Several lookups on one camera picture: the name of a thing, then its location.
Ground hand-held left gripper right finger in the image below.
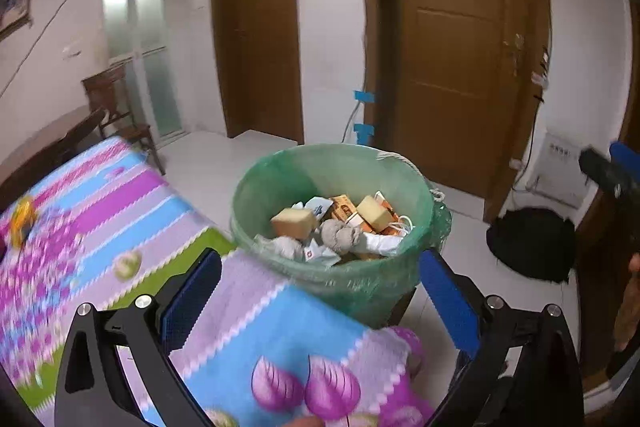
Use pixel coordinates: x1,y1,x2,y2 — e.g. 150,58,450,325
419,248,586,427

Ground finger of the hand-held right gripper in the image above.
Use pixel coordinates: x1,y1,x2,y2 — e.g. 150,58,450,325
579,142,640,200

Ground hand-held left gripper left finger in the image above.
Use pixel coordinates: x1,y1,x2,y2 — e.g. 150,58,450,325
54,248,223,427

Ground white face mask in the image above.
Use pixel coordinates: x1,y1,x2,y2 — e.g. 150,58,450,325
367,214,416,257

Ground green lined trash bin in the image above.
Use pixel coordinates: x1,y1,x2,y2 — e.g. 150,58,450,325
230,143,453,328

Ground yellow sponge block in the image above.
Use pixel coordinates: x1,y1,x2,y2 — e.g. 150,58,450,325
356,195,396,232
271,207,319,239

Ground grey socks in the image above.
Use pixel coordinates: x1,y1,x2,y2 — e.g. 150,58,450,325
320,219,362,253

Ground person's right forearm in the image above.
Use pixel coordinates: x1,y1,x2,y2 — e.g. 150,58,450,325
612,252,640,353

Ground floral striped tablecloth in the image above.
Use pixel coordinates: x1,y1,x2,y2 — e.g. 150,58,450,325
0,136,436,427

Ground black bag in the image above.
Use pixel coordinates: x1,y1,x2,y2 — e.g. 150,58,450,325
486,207,577,283

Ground yellow translucent wrapper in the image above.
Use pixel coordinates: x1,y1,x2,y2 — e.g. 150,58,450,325
11,199,37,250

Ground brown panelled entrance door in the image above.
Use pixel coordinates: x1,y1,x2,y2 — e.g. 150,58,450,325
365,0,551,223

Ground round wooden dining table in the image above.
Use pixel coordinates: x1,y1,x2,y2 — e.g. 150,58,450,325
0,106,108,208

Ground wooden chair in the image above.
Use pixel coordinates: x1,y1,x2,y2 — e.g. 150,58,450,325
81,61,167,175

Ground brown wooden door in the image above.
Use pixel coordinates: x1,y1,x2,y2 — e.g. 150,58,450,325
209,0,305,145

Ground frosted glass door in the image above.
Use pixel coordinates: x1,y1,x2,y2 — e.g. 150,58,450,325
101,0,183,138

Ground white wall box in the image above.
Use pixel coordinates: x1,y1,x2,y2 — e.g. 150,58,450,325
527,129,593,210

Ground framed wall picture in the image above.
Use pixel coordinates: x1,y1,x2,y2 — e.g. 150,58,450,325
0,0,37,40

